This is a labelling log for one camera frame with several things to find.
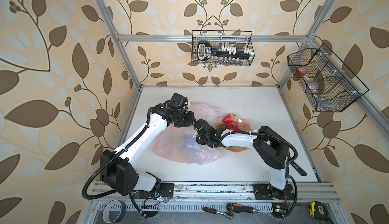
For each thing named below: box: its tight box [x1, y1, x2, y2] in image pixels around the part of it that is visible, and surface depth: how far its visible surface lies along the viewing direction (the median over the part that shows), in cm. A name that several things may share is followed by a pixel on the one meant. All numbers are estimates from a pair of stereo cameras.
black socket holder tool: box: [197, 41, 254, 65], surface depth 86 cm
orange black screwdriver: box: [226, 202, 261, 214], surface depth 69 cm
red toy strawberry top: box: [221, 113, 234, 123], surface depth 94 cm
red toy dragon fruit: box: [225, 120, 239, 132], surface depth 90 cm
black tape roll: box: [102, 199, 127, 224], surface depth 70 cm
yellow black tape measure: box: [308, 201, 330, 221], surface depth 68 cm
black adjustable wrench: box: [290, 160, 308, 176], surface depth 82 cm
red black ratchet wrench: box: [202, 206, 235, 220], surface depth 69 cm
